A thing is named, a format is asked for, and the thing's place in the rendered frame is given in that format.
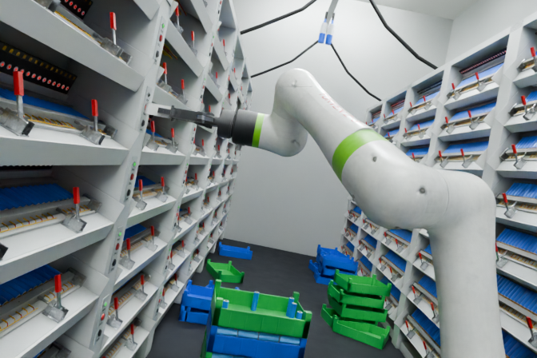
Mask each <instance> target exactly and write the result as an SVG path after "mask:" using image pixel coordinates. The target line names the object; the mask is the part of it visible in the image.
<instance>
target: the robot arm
mask: <svg viewBox="0 0 537 358"><path fill-rule="evenodd" d="M145 113H146V114H150V115H154V116H158V117H166V118H170V119H171V118H172V119H171V121H174V119H176V120H181V121H187V122H191V123H195V124H196V125H200V126H204V127H206V128H208V129H212V127H217V136H218V137H223V138H228V139H230V138H232V142H233V143H234V144H237V150H239V151H241V146H245V145H247V146H251V147H255V148H259V149H265V150H268V151H270V152H272V153H275V154H277V155H279V156H282V157H291V156H295V155H297V154H298V153H299V152H301V151H302V149H303V148H304V147H305V145H306V143H307V140H308V133H309V134H310V135H311V136H312V138H313V139H314V141H315V142H316V143H317V145H318V146H319V148H320V150H321V151H322V153H323V155H324V156H325V158H326V160H327V161H328V163H329V164H330V166H331V167H332V170H333V171H334V173H335V174H336V175H337V177H338V178H339V180H340V182H341V183H342V185H343V186H344V187H345V188H346V190H347V191H348V193H349V194H350V196H351V197H352V199H353V200H354V201H355V202H356V203H357V205H358V206H359V207H360V209H361V210H362V211H363V213H364V214H365V216H366V217H367V218H368V219H369V220H370V221H372V222H373V223H375V224H377V225H379V226H381V227H383V228H386V229H426V230H427V231H428V237H429V241H430V246H431V251H432V260H433V266H434V272H435V279H436V291H437V300H438V309H439V320H440V351H441V358H506V356H505V351H504V346H503V335H502V329H501V322H500V314H499V299H498V290H497V278H496V262H495V215H496V202H495V196H494V194H493V192H492V191H491V189H490V187H489V186H488V185H487V183H486V182H484V181H483V180H482V179H480V178H479V177H477V176H476V175H473V174H471V173H466V172H460V171H450V170H444V169H436V168H432V167H428V166H426V165H422V164H420V163H417V162H414V161H413V160H412V159H411V158H410V157H408V156H407V155H406V154H405V153H403V152H402V151H401V150H400V149H398V148H397V147H396V146H394V145H393V144H392V143H391V142H390V141H388V140H387V139H385V138H384V137H382V136H381V135H380V134H378V133H377V132H376V131H374V130H375V129H373V128H371V127H370V126H368V125H366V124H364V123H363V122H362V121H360V120H358V119H357V118H356V117H354V116H352V115H351V114H350V113H349V112H348V111H347V110H345V109H344V108H343V107H342V106H341V105H339V104H338V103H337V102H336V101H335V100H334V99H333V98H332V97H331V96H330V95H329V94H328V93H327V92H326V91H325V90H323V89H322V87H321V86H320V85H319V83H318V82H317V81H316V79H315V78H314V77H313V76H312V75H311V74H310V73H309V72H308V71H307V70H303V69H290V70H287V71H285V72H284V73H282V75H281V76H280V77H279V78H278V80H277V82H276V86H275V93H274V101H273V108H272V113H271V114H269V115H268V114H263V113H256V112H252V111H249V108H248V107H246V109H245V110H243V109H239V110H238V111H237V114H236V112H235V111H232V110H227V109H223V110H222V111H221V114H220V117H214V116H215V114H213V113H209V112H208V113H204V112H200V111H197V112H195V111H191V110H186V109H178V108H175V107H174V105H172V106H171V107H169V106H165V105H158V104H153V103H149V102H146V107H145Z"/></svg>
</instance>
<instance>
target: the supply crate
mask: <svg viewBox="0 0 537 358"><path fill-rule="evenodd" d="M253 295H254V292H248V291H243V290H237V289H232V288H222V287H221V280H217V279H216V280H215V285H214V289H213V296H212V300H211V313H212V325H214V326H220V327H226V328H236V329H242V330H248V331H254V332H264V333H270V334H276V335H282V336H292V337H298V338H304V339H308V331H309V327H310V323H311V318H312V313H311V312H310V311H304V310H303V309H302V307H301V305H300V303H299V301H298V300H299V295H300V294H299V293H298V292H293V294H292V297H293V298H294V303H297V306H296V313H297V311H302V312H303V314H302V318H301V320H299V319H296V313H295V317H294V319H293V318H288V316H286V312H287V307H288V300H289V298H288V297H283V296H274V295H269V294H263V293H260V294H259V298H258V302H257V310H256V311H252V310H251V307H252V302H253ZM223 300H228V301H229V306H228V308H222V305H223Z"/></svg>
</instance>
